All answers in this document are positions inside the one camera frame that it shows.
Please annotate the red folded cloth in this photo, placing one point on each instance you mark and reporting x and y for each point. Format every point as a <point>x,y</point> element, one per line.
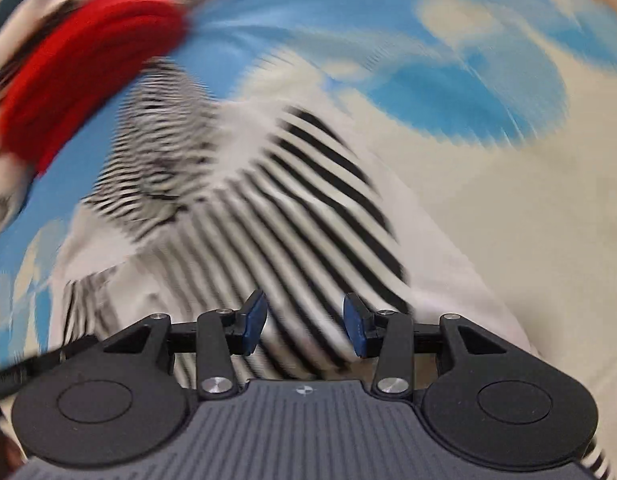
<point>88,70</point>

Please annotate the blue cream patterned mat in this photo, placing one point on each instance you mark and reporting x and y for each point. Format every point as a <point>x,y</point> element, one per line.
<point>488,200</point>

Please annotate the white cloth with dark print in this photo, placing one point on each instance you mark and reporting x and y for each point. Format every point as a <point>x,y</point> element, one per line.
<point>23,40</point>

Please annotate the black white striped shirt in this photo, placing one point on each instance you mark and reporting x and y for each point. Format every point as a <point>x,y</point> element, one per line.
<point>298,185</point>

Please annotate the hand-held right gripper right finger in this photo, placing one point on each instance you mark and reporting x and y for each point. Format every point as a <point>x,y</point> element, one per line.
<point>356,325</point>

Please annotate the beige folded cloth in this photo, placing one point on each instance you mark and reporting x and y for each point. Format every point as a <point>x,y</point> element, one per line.
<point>6,195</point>

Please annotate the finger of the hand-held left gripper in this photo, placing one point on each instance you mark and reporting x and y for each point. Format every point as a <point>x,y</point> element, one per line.
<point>43,362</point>

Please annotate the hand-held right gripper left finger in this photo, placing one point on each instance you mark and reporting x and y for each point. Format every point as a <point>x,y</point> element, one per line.
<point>254,322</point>

